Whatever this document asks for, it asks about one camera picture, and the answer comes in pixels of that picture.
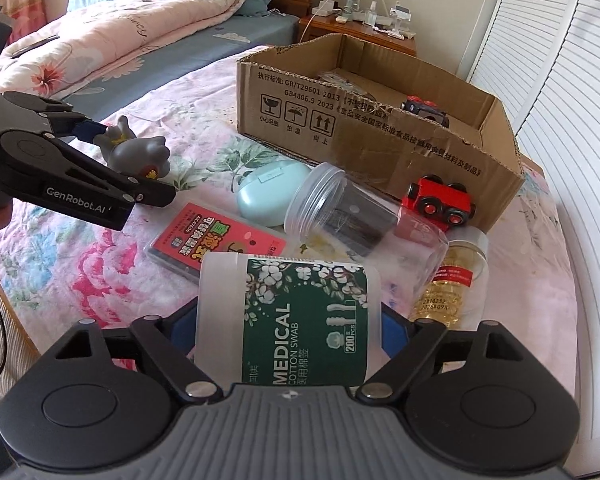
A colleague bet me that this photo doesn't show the red toy train car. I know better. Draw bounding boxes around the red toy train car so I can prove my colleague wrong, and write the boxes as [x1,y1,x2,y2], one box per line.
[401,174,476,232]

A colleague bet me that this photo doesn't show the fish oil capsule bottle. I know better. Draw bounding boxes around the fish oil capsule bottle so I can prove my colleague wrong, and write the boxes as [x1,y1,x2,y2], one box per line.
[408,226,489,330]

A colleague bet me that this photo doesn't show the red card game box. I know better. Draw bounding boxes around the red card game box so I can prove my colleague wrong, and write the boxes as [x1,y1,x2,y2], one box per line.
[146,202,289,281]

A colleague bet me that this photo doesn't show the wooden nightstand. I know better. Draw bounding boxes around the wooden nightstand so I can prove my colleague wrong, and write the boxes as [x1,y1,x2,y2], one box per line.
[296,16,417,56]

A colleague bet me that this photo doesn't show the pink floral quilt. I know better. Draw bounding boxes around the pink floral quilt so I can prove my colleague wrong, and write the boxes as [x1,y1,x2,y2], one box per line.
[0,0,246,99]

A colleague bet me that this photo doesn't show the grey toy shark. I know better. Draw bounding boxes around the grey toy shark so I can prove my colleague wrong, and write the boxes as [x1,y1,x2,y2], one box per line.
[94,115,171,180]

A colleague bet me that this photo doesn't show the medical cotton swab jar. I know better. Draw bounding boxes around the medical cotton swab jar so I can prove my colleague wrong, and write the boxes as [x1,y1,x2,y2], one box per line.
[194,252,388,389]

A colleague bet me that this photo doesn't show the brown cardboard box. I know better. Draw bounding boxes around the brown cardboard box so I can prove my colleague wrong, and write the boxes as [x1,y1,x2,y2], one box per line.
[237,34,524,231]

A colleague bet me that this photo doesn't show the black toy car red wheels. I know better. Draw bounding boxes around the black toy car red wheels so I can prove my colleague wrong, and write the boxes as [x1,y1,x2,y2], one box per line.
[401,96,450,128]

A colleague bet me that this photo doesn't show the clear spray bottle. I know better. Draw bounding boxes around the clear spray bottle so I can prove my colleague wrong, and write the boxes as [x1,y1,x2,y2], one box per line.
[365,0,377,28]

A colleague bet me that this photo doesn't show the white power strip charger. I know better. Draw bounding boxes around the white power strip charger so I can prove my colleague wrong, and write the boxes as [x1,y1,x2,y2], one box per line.
[312,0,339,18]

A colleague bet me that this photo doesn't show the floral pink tablecloth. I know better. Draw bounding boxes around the floral pink tablecloth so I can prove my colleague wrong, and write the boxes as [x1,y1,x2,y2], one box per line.
[0,57,578,400]

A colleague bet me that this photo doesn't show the light blue earbuds case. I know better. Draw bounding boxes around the light blue earbuds case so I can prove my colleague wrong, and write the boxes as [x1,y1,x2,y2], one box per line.
[237,159,311,228]

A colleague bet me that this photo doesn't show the white louvered wardrobe doors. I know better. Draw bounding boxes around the white louvered wardrobe doors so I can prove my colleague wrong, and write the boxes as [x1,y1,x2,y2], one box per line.
[468,0,600,478]

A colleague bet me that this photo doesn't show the clear empty plastic jar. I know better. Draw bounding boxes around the clear empty plastic jar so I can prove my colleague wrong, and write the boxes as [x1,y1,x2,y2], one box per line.
[284,162,449,315]

